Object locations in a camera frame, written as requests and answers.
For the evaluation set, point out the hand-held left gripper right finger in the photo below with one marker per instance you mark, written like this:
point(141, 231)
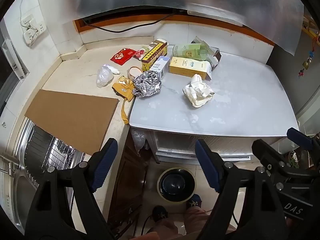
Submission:
point(207, 167)

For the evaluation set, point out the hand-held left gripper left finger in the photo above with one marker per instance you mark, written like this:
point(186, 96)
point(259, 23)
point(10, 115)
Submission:
point(105, 165)

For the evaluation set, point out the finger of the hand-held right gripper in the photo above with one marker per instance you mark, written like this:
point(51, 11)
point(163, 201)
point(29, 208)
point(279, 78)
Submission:
point(298, 136)
point(267, 152)

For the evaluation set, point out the round trash bin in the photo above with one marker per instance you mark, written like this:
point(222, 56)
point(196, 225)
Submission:
point(175, 185)

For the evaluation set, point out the white paper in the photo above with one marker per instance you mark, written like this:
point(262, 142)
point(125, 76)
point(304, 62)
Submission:
point(197, 92)

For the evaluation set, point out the yellow wrapper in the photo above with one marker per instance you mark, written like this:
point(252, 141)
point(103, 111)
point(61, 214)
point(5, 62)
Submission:
point(123, 87)

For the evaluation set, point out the clear plastic bag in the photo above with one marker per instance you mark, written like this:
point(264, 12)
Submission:
point(138, 140)
point(103, 76)

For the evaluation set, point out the silver foil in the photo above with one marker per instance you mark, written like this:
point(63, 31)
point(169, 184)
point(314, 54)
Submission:
point(146, 83)

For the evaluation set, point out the beige round lid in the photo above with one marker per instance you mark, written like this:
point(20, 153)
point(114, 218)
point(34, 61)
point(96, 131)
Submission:
point(136, 73)

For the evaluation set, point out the pale yellow box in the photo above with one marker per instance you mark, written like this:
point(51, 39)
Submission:
point(187, 67)

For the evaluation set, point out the shiny foil snack bag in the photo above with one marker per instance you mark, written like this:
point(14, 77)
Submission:
point(215, 57)

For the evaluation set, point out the red snack packet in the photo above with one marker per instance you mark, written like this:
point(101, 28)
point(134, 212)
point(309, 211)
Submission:
point(122, 56)

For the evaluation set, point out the small white blue box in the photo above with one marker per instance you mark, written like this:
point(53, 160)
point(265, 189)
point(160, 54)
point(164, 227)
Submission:
point(161, 66)

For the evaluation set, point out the pink floral wrapper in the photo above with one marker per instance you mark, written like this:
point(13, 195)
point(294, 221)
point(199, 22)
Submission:
point(138, 54)

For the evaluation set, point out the green wipes packet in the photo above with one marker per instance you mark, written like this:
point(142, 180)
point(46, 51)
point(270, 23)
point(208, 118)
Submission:
point(190, 51)

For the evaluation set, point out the yellow and black box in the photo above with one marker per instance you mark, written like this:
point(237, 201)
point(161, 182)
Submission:
point(152, 56)

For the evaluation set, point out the dark wooden cabinet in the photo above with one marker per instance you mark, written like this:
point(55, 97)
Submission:
point(127, 180)

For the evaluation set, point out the dark blue slipper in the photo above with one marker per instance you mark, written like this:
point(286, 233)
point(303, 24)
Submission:
point(193, 200)
point(160, 212)

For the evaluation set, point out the white appliance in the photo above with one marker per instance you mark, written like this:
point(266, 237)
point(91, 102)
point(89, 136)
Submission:
point(180, 142)

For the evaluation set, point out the crumpled clear plastic bag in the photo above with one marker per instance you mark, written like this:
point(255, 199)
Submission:
point(138, 140)

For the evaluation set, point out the person's right leg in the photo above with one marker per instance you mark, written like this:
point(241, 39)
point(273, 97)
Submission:
point(200, 217)

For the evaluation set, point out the person's leg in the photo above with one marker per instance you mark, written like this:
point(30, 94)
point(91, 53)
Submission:
point(200, 217)
point(165, 231)

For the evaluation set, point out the brown cardboard sheet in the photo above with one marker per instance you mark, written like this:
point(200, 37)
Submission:
point(70, 115)

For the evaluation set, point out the hanging bell ornament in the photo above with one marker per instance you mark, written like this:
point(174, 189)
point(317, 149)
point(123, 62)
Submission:
point(306, 63)

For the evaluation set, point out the person's left leg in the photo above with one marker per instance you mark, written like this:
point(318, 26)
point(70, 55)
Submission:
point(165, 231)

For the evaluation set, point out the yellow metal rack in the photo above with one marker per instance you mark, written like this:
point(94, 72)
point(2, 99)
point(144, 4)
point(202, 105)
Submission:
point(311, 30)

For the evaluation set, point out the white power strip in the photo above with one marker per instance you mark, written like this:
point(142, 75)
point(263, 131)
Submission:
point(40, 27)

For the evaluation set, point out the orange wooden window frame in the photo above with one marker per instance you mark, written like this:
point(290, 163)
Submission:
point(225, 26)

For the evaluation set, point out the aluminium window frame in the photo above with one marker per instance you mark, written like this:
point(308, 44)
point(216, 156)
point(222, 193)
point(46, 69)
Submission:
point(12, 60)

